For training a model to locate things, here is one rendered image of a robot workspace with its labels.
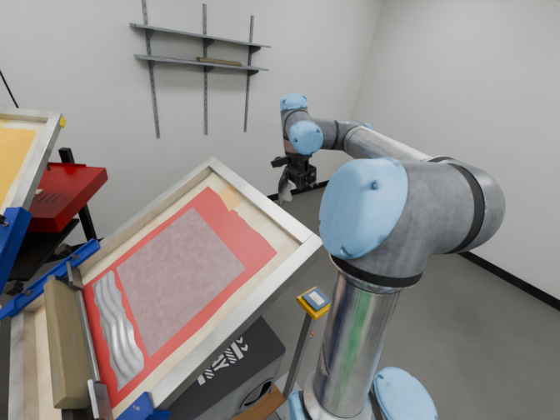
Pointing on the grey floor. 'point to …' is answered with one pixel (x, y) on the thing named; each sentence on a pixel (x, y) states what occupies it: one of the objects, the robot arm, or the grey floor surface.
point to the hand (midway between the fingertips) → (295, 196)
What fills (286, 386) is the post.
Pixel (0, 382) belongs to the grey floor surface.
